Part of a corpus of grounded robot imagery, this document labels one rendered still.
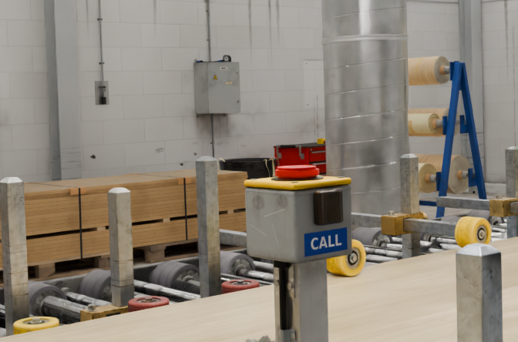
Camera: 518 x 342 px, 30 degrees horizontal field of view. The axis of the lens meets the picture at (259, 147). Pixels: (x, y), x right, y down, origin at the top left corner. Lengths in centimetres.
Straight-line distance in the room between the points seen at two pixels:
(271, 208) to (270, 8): 944
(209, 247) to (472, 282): 118
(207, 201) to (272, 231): 131
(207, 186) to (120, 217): 23
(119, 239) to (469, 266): 110
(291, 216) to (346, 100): 450
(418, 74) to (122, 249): 675
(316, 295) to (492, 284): 26
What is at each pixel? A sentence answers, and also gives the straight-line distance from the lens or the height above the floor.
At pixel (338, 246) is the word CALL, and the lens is 87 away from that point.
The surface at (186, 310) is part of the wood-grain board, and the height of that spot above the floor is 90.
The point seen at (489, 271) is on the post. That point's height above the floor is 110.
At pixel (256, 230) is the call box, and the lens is 87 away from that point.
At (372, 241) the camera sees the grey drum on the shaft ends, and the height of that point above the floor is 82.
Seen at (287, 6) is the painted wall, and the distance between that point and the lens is 1043.
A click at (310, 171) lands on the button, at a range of 86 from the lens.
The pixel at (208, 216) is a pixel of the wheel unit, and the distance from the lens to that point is 216.
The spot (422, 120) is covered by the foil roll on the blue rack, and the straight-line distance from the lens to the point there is 849.
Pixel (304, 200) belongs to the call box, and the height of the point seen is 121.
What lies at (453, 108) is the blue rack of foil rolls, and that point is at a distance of 837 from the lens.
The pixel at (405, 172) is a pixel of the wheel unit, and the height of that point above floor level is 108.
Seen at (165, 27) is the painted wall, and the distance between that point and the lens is 943.
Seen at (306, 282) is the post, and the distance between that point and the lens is 87.
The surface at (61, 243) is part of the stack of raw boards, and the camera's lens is 738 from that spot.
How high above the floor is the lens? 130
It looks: 3 degrees down
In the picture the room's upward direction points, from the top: 2 degrees counter-clockwise
